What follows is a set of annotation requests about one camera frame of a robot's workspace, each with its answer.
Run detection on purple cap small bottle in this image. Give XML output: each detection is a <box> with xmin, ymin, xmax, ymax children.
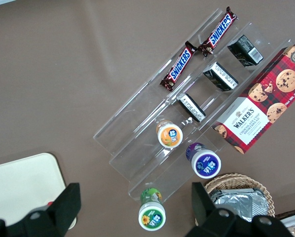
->
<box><xmin>185</xmin><ymin>142</ymin><xmax>222</xmax><ymax>179</ymax></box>

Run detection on light wicker basket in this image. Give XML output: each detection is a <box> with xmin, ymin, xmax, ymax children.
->
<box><xmin>203</xmin><ymin>172</ymin><xmax>276</xmax><ymax>219</ymax></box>

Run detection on white plastic bin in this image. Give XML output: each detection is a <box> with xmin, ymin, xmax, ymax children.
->
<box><xmin>275</xmin><ymin>211</ymin><xmax>295</xmax><ymax>237</ymax></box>

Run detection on clear acrylic stepped shelf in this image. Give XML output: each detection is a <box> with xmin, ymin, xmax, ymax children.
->
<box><xmin>92</xmin><ymin>8</ymin><xmax>295</xmax><ymax>204</ymax></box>

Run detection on cream plastic tray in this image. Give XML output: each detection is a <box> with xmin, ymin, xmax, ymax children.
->
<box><xmin>0</xmin><ymin>152</ymin><xmax>66</xmax><ymax>220</ymax></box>

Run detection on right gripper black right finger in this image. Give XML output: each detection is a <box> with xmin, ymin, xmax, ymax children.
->
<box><xmin>184</xmin><ymin>182</ymin><xmax>294</xmax><ymax>237</ymax></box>

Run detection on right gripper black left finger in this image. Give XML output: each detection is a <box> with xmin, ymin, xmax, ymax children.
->
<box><xmin>0</xmin><ymin>182</ymin><xmax>82</xmax><ymax>237</ymax></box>

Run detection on small black carton box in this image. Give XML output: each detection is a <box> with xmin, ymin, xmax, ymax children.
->
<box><xmin>226</xmin><ymin>34</ymin><xmax>264</xmax><ymax>68</ymax></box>
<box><xmin>202</xmin><ymin>61</ymin><xmax>239</xmax><ymax>92</ymax></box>
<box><xmin>176</xmin><ymin>93</ymin><xmax>207</xmax><ymax>123</ymax></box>

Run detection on red Walkers shortbread box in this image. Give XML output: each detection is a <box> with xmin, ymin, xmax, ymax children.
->
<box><xmin>211</xmin><ymin>43</ymin><xmax>295</xmax><ymax>155</ymax></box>

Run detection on orange cap small bottle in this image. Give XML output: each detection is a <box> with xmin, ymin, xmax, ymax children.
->
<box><xmin>155</xmin><ymin>119</ymin><xmax>184</xmax><ymax>148</ymax></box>

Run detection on Snickers chocolate bar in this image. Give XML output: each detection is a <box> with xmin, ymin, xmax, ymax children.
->
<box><xmin>197</xmin><ymin>6</ymin><xmax>238</xmax><ymax>58</ymax></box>
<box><xmin>160</xmin><ymin>40</ymin><xmax>197</xmax><ymax>92</ymax></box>

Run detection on green cap small bottle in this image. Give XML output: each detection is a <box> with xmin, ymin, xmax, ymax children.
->
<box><xmin>138</xmin><ymin>187</ymin><xmax>167</xmax><ymax>232</ymax></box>

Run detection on aluminium foil tray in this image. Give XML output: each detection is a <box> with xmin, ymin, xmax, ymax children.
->
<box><xmin>208</xmin><ymin>188</ymin><xmax>266</xmax><ymax>221</ymax></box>

